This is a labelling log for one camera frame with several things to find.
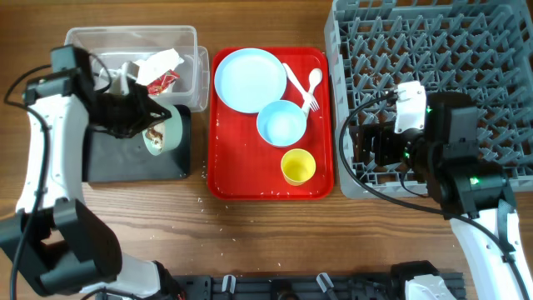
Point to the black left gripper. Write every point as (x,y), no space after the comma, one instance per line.
(143,117)

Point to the clear plastic waste bin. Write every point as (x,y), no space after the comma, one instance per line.
(116,45)

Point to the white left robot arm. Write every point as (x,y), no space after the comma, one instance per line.
(55,242)

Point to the white napkin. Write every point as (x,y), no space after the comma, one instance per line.
(144,71)

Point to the light blue bowl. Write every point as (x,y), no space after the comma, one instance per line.
(282,123)

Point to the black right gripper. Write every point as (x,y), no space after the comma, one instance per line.
(384,134)

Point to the pink plastic fork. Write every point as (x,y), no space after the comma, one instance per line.
(294,80)

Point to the black food waste tray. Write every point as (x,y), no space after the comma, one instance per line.
(107,159)

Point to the light blue plate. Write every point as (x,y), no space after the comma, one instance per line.
(248,79)

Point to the red ketchup packet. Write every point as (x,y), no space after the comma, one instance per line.
(162,83)

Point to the grey dishwasher rack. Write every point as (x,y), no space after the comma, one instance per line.
(480,48)

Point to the white plastic spoon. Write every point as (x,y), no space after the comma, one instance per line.
(310,102)

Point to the green bowl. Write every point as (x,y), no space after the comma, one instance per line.
(173,131)

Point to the red serving tray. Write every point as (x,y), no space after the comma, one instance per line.
(240,164)

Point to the rice and food scraps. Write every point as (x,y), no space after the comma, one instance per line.
(154,137)

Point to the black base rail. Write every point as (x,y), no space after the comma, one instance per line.
(369,286)

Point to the yellow cup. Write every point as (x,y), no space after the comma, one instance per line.
(298,166)

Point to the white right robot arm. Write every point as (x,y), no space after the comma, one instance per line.
(435,136)

